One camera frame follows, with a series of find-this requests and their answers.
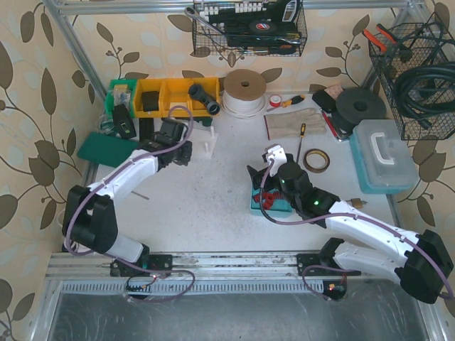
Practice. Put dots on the green storage bin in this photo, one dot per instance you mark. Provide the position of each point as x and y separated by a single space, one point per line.
120 92

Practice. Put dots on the aluminium front rail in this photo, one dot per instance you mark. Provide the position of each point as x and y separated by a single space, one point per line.
198 273

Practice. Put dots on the yellow storage bin left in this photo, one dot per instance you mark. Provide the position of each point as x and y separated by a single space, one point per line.
146 101

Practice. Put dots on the blue plastic tray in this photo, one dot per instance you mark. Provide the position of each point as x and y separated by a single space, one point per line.
280 208

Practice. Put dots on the brown tape roll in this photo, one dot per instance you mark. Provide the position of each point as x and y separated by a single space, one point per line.
320 153

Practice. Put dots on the red white tape roll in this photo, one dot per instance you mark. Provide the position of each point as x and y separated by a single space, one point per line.
275 100

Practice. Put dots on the black green meter device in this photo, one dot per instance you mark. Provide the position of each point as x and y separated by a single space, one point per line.
123 123

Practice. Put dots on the green foam pad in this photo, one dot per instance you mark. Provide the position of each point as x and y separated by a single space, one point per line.
106 150

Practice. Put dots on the red large spring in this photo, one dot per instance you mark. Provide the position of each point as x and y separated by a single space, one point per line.
267 203

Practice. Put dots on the yellow storage bin right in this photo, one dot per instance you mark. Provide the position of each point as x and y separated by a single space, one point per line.
212 86

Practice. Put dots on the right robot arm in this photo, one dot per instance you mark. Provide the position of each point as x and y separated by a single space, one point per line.
418 262

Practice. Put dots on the white cable spool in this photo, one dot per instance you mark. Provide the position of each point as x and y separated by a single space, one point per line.
244 94

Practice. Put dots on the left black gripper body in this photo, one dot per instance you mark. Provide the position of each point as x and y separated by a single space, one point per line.
183 152

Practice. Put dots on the black pipe fitting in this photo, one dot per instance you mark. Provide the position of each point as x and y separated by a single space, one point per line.
196 92

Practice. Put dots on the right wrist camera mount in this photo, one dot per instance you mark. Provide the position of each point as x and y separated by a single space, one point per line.
274 156

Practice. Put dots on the yellow black slim screwdriver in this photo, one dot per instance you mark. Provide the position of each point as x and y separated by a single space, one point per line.
301 136

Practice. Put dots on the teal clear toolbox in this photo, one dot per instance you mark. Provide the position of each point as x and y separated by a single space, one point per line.
382 160

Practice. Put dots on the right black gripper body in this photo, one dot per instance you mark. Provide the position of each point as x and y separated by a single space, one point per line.
259 176

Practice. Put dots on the black disc spool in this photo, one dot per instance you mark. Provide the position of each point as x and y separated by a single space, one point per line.
356 104

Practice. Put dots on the right wire basket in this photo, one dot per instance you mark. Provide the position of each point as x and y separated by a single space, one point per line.
415 66

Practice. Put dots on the top wire basket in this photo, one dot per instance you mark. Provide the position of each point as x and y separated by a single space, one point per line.
251 28

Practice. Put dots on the white peg fixture base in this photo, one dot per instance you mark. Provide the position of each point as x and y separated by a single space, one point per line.
204 141

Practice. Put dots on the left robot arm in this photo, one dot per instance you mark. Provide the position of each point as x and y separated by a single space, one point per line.
90 221

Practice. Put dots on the black slotted block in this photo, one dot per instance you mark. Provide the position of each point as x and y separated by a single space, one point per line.
146 129

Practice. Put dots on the silver wrench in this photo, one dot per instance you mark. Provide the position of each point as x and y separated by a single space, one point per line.
193 14

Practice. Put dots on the red utility knife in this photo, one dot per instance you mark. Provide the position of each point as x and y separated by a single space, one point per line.
338 134

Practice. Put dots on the brass padlock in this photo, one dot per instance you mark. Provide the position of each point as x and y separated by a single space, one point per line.
357 203

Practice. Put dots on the beige work glove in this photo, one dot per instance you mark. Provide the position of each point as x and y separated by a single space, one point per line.
288 125

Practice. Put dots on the wire basket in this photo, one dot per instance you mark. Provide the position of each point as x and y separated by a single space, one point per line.
415 66
251 28

